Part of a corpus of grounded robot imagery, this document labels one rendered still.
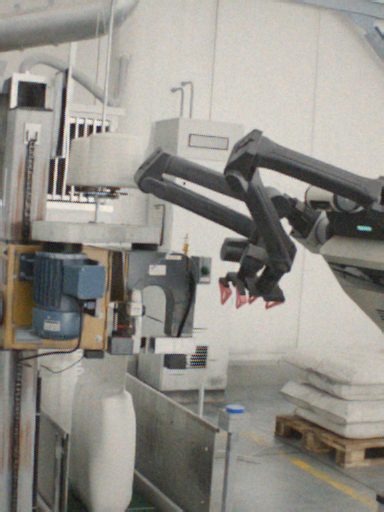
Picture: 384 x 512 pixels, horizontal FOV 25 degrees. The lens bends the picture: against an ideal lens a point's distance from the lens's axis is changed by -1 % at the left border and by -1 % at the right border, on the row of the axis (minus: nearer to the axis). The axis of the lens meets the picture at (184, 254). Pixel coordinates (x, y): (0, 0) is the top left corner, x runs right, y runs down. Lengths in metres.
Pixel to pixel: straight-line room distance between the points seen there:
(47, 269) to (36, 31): 2.91
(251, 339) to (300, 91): 2.20
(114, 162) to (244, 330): 5.11
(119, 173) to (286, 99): 5.20
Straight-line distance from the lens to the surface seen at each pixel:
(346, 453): 5.33
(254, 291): 2.46
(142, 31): 6.04
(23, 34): 5.23
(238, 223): 2.51
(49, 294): 2.47
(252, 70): 7.48
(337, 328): 7.98
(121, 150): 2.50
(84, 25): 5.15
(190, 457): 3.23
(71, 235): 2.44
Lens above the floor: 1.48
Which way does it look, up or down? 3 degrees down
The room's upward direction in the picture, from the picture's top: 4 degrees clockwise
